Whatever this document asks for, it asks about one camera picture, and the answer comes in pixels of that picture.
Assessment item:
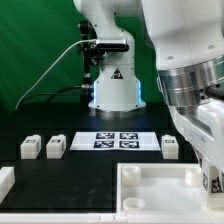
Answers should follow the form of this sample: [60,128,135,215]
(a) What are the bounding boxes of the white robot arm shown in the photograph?
[73,0,224,175]

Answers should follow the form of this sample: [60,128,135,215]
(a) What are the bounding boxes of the grey camera cable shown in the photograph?
[14,39,98,111]

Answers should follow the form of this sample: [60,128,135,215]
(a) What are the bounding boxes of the white left obstacle bar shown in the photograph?
[0,167,15,204]

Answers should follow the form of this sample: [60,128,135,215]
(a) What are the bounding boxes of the black base cable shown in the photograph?
[19,85,94,108]

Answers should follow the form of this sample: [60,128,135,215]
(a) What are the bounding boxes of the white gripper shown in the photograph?
[169,99,224,182]

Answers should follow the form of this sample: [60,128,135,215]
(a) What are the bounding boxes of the white sheet with tags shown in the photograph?
[70,132,160,151]

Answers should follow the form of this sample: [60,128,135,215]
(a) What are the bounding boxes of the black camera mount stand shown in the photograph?
[77,20,106,84]

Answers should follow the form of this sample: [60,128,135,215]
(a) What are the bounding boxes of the white square tabletop tray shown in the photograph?
[116,163,224,214]

